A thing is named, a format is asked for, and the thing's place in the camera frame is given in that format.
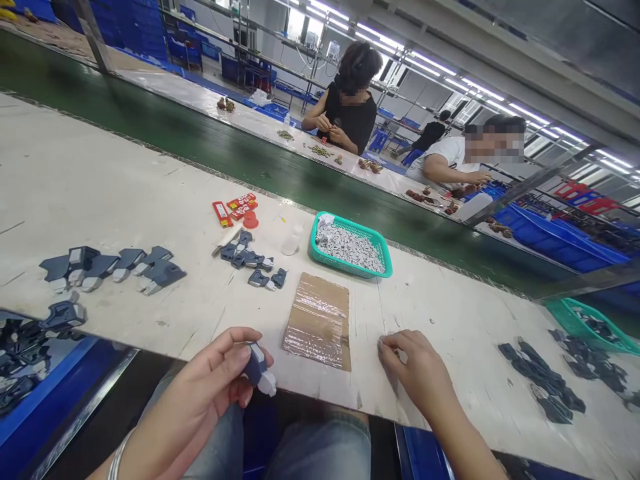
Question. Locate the small clear bottle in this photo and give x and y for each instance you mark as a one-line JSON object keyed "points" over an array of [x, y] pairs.
{"points": [[292, 242]]}

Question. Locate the row of ceiling lights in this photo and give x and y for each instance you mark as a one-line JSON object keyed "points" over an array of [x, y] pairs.
{"points": [[450, 70]]}

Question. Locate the green plastic basket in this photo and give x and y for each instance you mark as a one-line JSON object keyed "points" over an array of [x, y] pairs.
{"points": [[314, 247]]}

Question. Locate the brown toy figures group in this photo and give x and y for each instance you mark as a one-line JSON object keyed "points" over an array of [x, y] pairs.
{"points": [[370, 166]]}

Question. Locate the green conveyor belt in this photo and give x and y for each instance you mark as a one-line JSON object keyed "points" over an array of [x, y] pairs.
{"points": [[150, 115]]}

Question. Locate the single blue grey toy assembly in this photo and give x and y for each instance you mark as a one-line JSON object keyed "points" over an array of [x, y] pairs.
{"points": [[65, 312]]}

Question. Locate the person's right hand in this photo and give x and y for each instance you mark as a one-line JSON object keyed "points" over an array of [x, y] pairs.
{"points": [[425, 367]]}

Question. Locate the blue plastic stool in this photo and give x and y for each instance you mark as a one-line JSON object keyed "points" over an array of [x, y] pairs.
{"points": [[378, 141]]}

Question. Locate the stack of blue crates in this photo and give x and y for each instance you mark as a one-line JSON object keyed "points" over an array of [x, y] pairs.
{"points": [[132, 27]]}

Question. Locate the red round cap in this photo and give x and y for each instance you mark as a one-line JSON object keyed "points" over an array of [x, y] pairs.
{"points": [[250, 220]]}

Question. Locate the person's legs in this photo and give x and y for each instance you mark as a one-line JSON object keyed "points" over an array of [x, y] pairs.
{"points": [[312, 445]]}

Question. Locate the cluster of large blue assemblies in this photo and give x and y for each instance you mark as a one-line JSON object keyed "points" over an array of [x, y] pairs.
{"points": [[100, 265]]}

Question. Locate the pair of brown toy figures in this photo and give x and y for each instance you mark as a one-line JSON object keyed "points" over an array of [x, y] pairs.
{"points": [[227, 105]]}

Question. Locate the row of blue bins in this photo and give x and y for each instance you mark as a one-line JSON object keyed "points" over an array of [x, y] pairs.
{"points": [[555, 237]]}

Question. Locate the person's right fingers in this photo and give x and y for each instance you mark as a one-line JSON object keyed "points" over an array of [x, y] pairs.
{"points": [[397, 342]]}

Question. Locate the dark blue grey toy leg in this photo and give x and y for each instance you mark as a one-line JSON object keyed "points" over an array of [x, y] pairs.
{"points": [[261, 374]]}

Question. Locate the blue plastic crate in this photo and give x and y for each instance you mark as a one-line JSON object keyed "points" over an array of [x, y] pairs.
{"points": [[45, 425]]}

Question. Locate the pile of small green parts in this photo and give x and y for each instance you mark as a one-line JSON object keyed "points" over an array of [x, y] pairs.
{"points": [[317, 150]]}

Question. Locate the white plastic bottle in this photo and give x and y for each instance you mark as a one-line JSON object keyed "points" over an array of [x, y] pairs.
{"points": [[475, 207]]}

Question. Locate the person's left hand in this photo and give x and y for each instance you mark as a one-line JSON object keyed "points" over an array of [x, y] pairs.
{"points": [[195, 385]]}

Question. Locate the taped cardboard sheet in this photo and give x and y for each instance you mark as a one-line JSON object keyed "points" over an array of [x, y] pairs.
{"points": [[317, 320]]}

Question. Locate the heap of small grey pieces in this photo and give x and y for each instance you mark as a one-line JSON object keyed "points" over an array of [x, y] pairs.
{"points": [[352, 250]]}

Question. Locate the small red box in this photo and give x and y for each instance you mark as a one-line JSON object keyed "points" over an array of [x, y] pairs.
{"points": [[235, 204], [249, 200]]}

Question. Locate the white plastic bag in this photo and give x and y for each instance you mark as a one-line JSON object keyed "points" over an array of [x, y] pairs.
{"points": [[259, 98]]}

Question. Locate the red plastic stools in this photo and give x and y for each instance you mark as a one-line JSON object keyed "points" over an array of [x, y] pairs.
{"points": [[585, 196]]}

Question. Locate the red flat packet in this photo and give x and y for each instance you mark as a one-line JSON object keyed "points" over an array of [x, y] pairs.
{"points": [[222, 214]]}

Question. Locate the green mesh basket with parts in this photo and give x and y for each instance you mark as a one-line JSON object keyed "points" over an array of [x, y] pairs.
{"points": [[575, 320]]}

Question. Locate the slanted metal post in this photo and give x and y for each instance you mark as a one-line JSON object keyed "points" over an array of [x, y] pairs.
{"points": [[97, 37]]}

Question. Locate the heap of dark crate parts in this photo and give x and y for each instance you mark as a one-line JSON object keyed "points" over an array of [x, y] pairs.
{"points": [[17, 360]]}

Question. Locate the spread of flat dark blue parts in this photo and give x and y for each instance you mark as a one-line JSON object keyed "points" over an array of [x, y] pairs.
{"points": [[545, 375]]}

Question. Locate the pile of small blue parts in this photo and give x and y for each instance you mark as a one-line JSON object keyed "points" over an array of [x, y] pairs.
{"points": [[250, 257]]}

